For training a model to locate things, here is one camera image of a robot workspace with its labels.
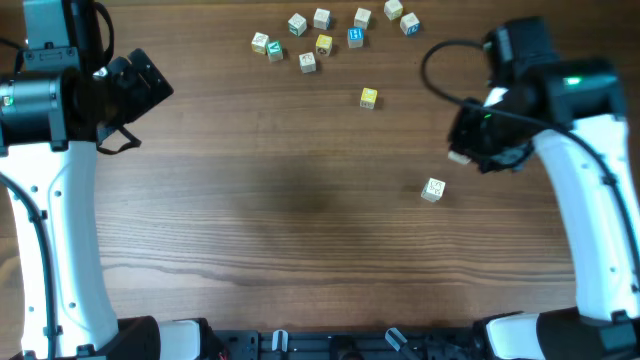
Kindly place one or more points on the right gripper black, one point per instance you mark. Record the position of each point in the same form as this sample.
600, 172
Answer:
468, 139

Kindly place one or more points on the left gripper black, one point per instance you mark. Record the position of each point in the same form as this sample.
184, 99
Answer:
147, 89

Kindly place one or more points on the red A block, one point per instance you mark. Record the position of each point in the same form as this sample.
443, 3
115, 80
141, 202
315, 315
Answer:
458, 158

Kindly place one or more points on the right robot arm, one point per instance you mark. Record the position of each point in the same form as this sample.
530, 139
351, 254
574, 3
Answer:
571, 114

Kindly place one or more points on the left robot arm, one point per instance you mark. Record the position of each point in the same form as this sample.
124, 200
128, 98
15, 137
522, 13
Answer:
67, 94

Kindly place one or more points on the yellow top block lower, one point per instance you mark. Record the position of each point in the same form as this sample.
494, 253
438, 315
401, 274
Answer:
368, 98

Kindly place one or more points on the yellow edge block far left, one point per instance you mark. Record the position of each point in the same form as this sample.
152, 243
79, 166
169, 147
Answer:
259, 43

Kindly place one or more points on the blue D block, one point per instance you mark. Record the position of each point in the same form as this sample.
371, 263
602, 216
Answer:
409, 24

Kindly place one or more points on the green V block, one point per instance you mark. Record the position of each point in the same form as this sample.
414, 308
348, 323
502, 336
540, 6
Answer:
274, 51

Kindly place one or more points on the white block yellow side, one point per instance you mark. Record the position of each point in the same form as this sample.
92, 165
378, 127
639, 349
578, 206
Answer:
393, 9

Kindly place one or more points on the blue H block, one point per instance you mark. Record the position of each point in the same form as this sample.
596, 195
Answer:
355, 37

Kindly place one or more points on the teal sided block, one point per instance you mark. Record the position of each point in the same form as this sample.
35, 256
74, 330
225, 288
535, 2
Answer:
297, 24

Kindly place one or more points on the white block red side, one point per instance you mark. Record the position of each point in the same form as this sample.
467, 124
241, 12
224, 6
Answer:
307, 62

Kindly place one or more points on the white block green N side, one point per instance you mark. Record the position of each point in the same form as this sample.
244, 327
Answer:
362, 18

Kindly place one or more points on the yellow top block upper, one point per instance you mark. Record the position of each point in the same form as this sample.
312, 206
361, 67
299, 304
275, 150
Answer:
324, 45

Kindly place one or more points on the white block blue side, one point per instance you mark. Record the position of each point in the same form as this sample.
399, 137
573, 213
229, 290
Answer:
322, 19

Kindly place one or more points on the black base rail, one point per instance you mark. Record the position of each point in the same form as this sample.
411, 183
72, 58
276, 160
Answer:
394, 343

